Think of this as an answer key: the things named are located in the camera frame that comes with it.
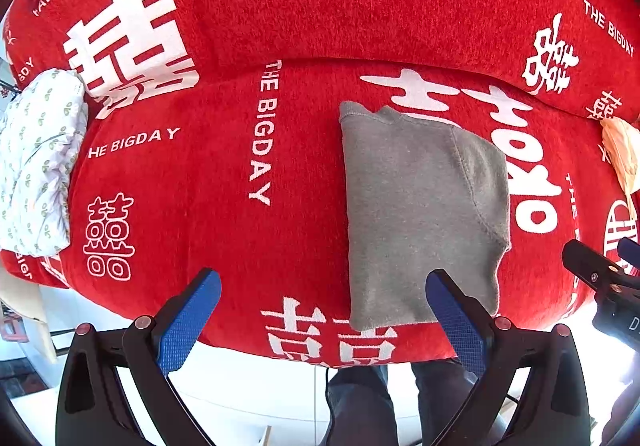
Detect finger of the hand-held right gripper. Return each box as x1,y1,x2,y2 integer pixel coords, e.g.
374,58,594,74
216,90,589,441
561,239,640,297
616,237,640,271

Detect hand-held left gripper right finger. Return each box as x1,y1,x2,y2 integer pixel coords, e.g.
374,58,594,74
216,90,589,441
426,268,592,446

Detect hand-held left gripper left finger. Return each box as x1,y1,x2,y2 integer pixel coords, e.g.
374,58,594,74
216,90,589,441
55,267,222,446

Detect grey sweater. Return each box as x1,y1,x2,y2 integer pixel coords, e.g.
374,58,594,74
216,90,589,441
339,100,512,331

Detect orange cloth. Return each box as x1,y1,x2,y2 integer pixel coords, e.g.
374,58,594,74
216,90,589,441
600,118,640,221

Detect person's dark trousers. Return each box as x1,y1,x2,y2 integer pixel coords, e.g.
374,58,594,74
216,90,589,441
320,358,501,446

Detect beige cloth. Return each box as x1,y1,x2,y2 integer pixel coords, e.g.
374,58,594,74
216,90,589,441
0,266,58,364

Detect white floral cloth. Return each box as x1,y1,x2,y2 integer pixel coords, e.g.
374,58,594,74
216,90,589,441
0,68,90,257

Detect red blanket white lettering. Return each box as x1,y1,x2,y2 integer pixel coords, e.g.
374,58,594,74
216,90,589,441
0,0,640,369

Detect black cable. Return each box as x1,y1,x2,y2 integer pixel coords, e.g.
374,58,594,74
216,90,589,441
324,366,335,432

